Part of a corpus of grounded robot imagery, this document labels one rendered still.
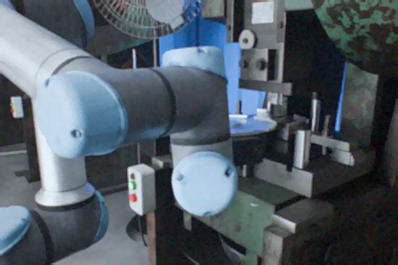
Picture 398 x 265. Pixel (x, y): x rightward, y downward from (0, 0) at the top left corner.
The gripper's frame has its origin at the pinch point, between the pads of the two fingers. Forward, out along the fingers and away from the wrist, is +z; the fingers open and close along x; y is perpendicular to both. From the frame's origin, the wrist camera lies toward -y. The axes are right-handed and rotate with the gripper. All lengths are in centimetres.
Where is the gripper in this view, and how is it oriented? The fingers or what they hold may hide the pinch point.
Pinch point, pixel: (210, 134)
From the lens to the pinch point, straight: 73.9
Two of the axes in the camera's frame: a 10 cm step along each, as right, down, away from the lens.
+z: -0.1, -1.6, 9.9
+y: -10.0, 0.0, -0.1
